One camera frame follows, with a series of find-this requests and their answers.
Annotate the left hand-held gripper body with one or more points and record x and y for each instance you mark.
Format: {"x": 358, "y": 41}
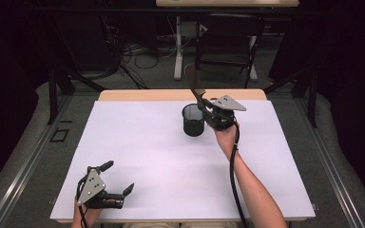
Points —
{"x": 92, "y": 186}

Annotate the black folding chair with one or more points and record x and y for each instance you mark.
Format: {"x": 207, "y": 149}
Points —
{"x": 228, "y": 31}

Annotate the black metal stand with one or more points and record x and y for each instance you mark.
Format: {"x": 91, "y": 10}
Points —
{"x": 53, "y": 95}
{"x": 312, "y": 98}

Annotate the wooden table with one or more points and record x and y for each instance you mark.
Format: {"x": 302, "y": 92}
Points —
{"x": 139, "y": 95}

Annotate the white table cover board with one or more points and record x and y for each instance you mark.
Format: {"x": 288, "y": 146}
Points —
{"x": 158, "y": 164}

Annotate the black knife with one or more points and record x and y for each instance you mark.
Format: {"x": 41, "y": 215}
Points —
{"x": 191, "y": 77}

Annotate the person's left hand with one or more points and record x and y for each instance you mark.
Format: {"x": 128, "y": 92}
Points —
{"x": 90, "y": 217}

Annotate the white box under desk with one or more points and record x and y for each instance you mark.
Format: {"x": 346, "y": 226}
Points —
{"x": 188, "y": 29}

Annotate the person's right hand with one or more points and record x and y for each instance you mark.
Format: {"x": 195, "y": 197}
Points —
{"x": 228, "y": 141}

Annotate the black mesh pen holder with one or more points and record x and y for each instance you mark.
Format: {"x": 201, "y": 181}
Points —
{"x": 191, "y": 125}

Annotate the white-legged desk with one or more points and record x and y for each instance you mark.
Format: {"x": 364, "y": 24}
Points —
{"x": 179, "y": 60}

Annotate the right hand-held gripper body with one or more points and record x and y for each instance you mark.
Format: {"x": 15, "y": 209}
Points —
{"x": 225, "y": 115}

